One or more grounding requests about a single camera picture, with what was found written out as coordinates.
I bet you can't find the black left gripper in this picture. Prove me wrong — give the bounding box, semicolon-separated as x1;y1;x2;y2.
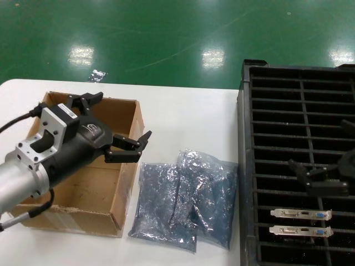
43;92;153;187

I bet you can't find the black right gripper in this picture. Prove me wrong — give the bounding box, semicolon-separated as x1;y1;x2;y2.
288;119;355;197

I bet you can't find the graphics card with silver bracket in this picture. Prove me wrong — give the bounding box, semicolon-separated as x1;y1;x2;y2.
269;225;335;245
270;208;333;222

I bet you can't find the grey antistatic bag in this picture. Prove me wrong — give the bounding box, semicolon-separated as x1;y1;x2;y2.
169;149;240;245
128;162;199;253

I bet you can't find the brown cardboard box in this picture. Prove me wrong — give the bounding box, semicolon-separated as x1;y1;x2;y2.
8;91;145;238

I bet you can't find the black slotted plastic container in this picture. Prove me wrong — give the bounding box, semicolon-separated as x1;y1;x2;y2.
237;59;355;266

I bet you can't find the shiny foil scrap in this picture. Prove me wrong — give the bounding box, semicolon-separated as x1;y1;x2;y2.
88;69;108;83

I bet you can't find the flat grey antistatic bag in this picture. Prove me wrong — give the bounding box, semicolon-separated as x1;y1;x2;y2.
128;162;199;253

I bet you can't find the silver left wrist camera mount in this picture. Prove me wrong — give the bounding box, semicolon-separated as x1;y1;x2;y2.
15;104;80;170

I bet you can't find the black left wrist camera cable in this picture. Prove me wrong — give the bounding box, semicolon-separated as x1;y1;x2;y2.
0;103;47;132

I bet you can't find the grey braided left arm cable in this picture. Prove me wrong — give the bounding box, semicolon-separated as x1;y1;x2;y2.
0;187;55;232

